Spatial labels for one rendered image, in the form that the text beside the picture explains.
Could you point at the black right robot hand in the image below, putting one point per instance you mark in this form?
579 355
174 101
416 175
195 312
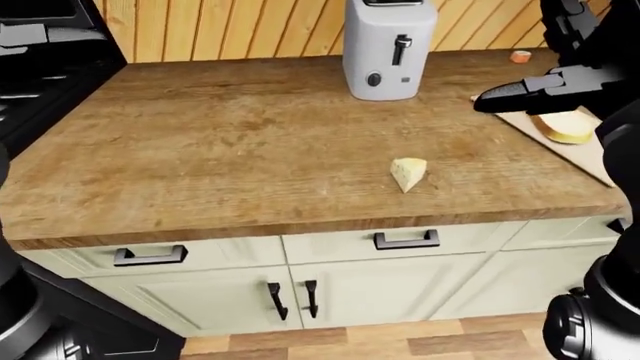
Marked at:
580 80

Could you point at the white bread slice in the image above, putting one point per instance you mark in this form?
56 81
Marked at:
565 129

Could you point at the yellow cheese wedge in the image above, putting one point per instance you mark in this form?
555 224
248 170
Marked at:
407 172

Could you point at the small orange food piece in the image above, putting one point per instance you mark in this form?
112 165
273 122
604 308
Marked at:
520 56

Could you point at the light wooden cutting board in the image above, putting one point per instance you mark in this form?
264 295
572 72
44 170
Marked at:
582 157

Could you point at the cream drawer front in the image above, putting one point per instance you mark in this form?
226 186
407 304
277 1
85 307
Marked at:
340 243
225 251
555 232

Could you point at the grey toaster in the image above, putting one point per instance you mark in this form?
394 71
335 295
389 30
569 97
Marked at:
385 45

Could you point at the cream cabinet door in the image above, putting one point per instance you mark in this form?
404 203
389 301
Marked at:
425 288
200 300

